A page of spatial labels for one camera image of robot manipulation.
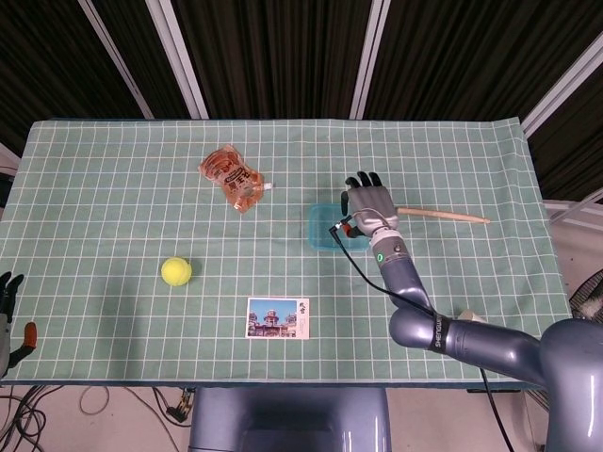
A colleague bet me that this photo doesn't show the blue translucent plastic lid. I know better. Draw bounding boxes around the blue translucent plastic lid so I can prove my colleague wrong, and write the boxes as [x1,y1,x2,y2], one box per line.
[308,202,371,253]

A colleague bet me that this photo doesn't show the yellow tennis ball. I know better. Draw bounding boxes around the yellow tennis ball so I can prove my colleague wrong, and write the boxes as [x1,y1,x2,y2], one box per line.
[160,256,193,287]

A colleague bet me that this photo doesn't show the orange sauce pouch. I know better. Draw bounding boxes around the orange sauce pouch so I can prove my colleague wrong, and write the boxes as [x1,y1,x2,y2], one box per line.
[198,143,274,216]

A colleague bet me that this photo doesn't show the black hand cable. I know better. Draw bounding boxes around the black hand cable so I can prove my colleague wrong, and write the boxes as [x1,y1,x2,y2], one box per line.
[328,220,501,452]

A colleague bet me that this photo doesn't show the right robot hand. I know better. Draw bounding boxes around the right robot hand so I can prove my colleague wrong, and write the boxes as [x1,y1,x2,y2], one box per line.
[339,170,400,239]

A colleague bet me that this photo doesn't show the clear plastic container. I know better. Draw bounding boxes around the clear plastic container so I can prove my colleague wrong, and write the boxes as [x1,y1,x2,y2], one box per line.
[309,242,371,258]

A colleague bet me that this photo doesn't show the green checked tablecloth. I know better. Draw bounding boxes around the green checked tablecloth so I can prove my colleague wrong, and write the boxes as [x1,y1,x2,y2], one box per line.
[0,118,590,385]

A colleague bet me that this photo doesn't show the blue-grey robot torso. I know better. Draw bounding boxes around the blue-grey robot torso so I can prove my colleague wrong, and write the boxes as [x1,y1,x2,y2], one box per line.
[187,386,393,452]

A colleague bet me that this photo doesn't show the wooden stick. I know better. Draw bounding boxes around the wooden stick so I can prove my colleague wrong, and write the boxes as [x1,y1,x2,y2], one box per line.
[398,206,491,225]

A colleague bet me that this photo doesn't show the palace photo postcard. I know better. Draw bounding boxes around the palace photo postcard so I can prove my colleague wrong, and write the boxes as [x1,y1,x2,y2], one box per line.
[246,297,312,340]

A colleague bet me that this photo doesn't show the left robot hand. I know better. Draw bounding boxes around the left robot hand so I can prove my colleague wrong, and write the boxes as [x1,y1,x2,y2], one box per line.
[0,271,39,378]

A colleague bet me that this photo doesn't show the white aluminium frame post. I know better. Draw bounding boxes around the white aluminium frame post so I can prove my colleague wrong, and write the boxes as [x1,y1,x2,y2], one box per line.
[77,0,155,120]
[144,0,210,120]
[520,32,603,138]
[348,0,393,120]

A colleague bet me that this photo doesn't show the white frame bar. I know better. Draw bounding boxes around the white frame bar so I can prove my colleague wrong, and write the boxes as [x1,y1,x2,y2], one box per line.
[541,187,603,222]
[0,140,23,173]

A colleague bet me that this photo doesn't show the black floor cable bundle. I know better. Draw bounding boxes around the black floor cable bundle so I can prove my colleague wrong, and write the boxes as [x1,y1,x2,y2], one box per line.
[0,384,62,452]

